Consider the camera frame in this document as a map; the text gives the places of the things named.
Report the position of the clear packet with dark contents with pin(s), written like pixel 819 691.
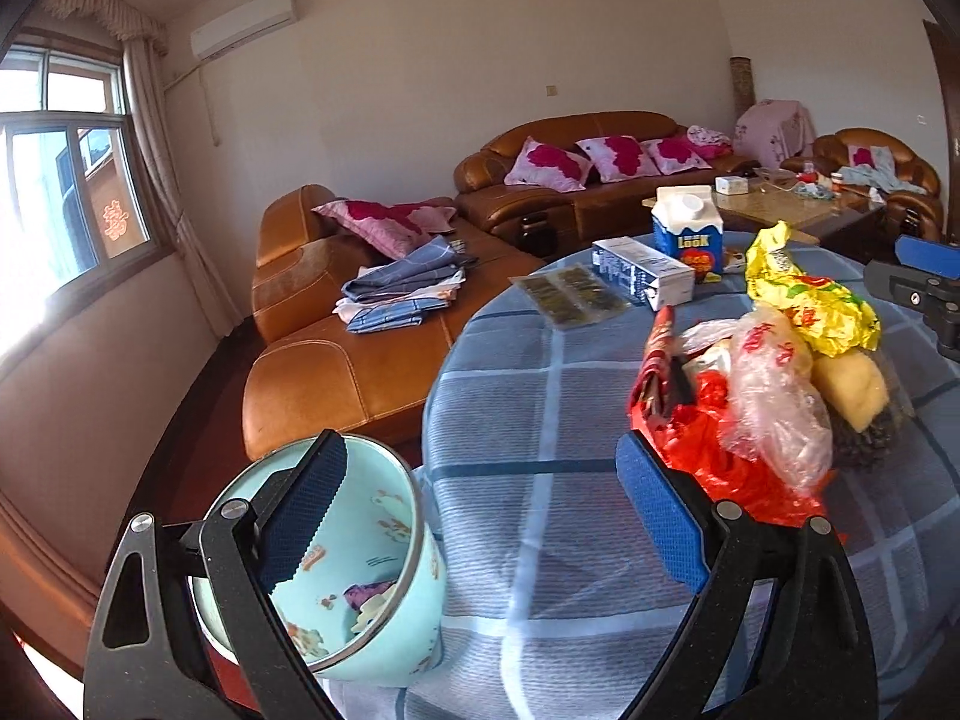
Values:
pixel 570 296

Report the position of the purple snack wrapper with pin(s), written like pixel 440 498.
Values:
pixel 366 595

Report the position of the pink rolled blanket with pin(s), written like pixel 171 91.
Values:
pixel 709 139

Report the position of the light blue enamel basin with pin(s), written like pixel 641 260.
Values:
pixel 375 525

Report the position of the white tissue box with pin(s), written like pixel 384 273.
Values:
pixel 731 184

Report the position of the brown leather three-seat sofa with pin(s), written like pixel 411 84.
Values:
pixel 600 199

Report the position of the brown leather armchair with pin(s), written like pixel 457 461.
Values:
pixel 885 146

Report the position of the window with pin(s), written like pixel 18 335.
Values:
pixel 67 180

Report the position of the folded blue checked cloths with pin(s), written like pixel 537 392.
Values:
pixel 405 285

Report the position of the small white brown box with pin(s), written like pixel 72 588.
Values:
pixel 735 262

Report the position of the yellow sponge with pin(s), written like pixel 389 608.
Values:
pixel 855 386

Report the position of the wooden coffee table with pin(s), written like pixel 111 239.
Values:
pixel 765 206

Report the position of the red snack wrapper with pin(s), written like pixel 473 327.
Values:
pixel 656 360

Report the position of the white blue paper box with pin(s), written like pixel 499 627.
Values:
pixel 637 270

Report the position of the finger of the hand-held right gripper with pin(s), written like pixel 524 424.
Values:
pixel 926 255

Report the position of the brown wooden door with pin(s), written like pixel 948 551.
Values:
pixel 945 127

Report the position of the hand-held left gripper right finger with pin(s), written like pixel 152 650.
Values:
pixel 660 510

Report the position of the pink red flower pillow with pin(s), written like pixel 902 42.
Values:
pixel 382 221
pixel 547 161
pixel 675 154
pixel 619 154

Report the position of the blue milk carton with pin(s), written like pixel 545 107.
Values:
pixel 686 240

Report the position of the blue checked tablecloth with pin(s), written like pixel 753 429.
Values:
pixel 540 390

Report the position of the beige curtain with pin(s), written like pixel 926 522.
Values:
pixel 150 127

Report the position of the yellow foil wrapper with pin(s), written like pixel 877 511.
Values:
pixel 810 300

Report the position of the dark scouring pad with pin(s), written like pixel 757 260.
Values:
pixel 870 442

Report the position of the pink cloth cover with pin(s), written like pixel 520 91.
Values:
pixel 772 127

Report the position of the light blue cloth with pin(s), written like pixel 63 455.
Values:
pixel 877 172

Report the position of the brown leather chaise sofa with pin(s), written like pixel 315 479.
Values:
pixel 322 360

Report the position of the clear plastic bag red print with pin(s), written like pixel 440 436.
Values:
pixel 772 390

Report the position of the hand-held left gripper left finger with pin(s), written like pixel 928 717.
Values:
pixel 307 510

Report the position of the tall patterned column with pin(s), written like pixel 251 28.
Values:
pixel 741 90

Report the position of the white air conditioner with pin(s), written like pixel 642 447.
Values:
pixel 244 22

